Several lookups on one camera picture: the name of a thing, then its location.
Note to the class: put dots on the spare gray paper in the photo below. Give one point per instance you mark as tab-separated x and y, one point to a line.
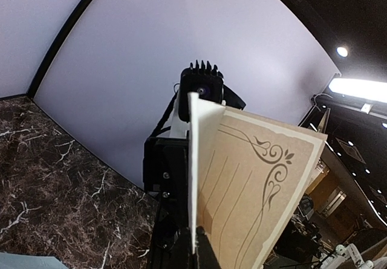
247	176

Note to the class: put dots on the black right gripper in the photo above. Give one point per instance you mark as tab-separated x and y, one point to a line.
165	168

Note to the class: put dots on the black right corner frame post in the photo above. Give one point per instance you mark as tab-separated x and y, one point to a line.
55	46

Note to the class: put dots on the light blue paper envelope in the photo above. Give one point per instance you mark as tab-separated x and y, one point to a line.
19	261

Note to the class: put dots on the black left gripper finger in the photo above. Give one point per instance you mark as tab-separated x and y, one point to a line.
199	254

